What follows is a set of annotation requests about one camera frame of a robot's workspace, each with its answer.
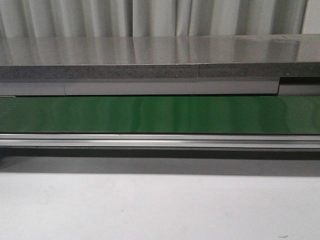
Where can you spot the aluminium conveyor front rail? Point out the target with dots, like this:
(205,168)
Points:
(198,141)

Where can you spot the white curtain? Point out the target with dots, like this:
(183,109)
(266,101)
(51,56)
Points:
(159,18)

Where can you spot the green conveyor belt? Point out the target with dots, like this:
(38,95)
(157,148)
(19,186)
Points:
(162,114)

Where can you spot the aluminium conveyor rail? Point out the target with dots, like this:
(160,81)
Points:
(198,141)
(283,86)

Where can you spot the grey stone slab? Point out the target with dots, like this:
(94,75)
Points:
(280,55)

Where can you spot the aluminium conveyor rear rail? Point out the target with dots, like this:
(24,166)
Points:
(283,86)

